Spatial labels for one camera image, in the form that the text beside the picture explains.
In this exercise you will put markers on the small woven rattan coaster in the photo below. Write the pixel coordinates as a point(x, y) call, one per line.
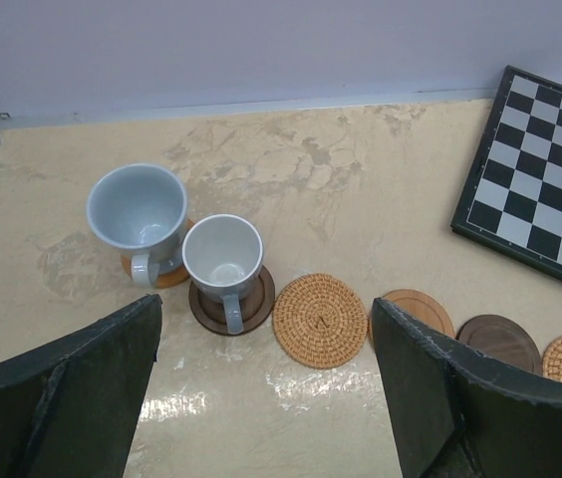
point(319, 321)

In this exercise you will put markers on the light blue cup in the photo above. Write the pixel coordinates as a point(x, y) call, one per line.
point(140, 210)

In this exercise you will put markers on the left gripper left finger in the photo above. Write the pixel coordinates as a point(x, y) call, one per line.
point(70, 408)

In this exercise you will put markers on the black white chessboard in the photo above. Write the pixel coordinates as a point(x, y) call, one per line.
point(511, 201)

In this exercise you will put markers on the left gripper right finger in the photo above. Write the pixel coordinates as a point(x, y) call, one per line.
point(456, 412)

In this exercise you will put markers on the grey white mug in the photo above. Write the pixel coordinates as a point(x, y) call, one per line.
point(223, 254)

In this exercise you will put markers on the dark walnut coaster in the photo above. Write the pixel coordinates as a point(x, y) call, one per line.
point(255, 307)
point(502, 339)

